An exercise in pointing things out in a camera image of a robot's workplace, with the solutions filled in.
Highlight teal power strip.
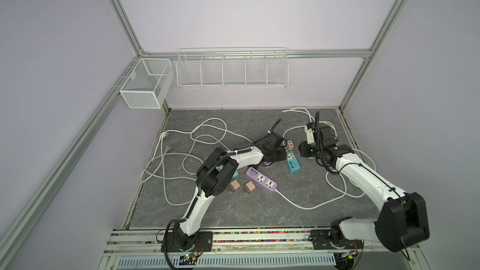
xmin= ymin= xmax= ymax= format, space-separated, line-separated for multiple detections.
xmin=286 ymin=151 xmax=301 ymax=174

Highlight pink plug purple strip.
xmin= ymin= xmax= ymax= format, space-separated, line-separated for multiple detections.
xmin=228 ymin=179 xmax=241 ymax=192
xmin=244 ymin=181 xmax=256 ymax=194

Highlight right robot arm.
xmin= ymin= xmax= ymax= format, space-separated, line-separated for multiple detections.
xmin=299 ymin=121 xmax=430 ymax=253

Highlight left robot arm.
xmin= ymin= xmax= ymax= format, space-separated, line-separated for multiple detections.
xmin=173 ymin=132 xmax=287 ymax=241

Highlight pink plug on teal strip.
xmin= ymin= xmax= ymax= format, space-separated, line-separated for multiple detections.
xmin=286 ymin=140 xmax=295 ymax=151

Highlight small white mesh basket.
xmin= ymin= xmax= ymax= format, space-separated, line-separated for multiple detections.
xmin=120 ymin=58 xmax=175 ymax=110

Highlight white cable of lower strip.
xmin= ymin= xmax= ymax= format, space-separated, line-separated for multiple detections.
xmin=275 ymin=172 xmax=348 ymax=211

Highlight white cables left bundle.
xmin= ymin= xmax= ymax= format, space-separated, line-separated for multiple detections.
xmin=139 ymin=115 xmax=254 ymax=207

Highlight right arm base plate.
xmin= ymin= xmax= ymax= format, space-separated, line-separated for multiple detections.
xmin=307 ymin=229 xmax=364 ymax=250

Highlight long white wire basket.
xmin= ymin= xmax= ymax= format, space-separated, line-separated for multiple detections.
xmin=176 ymin=47 xmax=290 ymax=88

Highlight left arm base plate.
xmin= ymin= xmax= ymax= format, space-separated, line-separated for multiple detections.
xmin=161 ymin=231 xmax=213 ymax=253

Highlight white vented cable duct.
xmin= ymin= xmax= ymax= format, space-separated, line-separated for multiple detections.
xmin=113 ymin=252 xmax=336 ymax=270

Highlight aluminium frame rail front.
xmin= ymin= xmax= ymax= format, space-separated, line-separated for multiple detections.
xmin=102 ymin=225 xmax=421 ymax=258

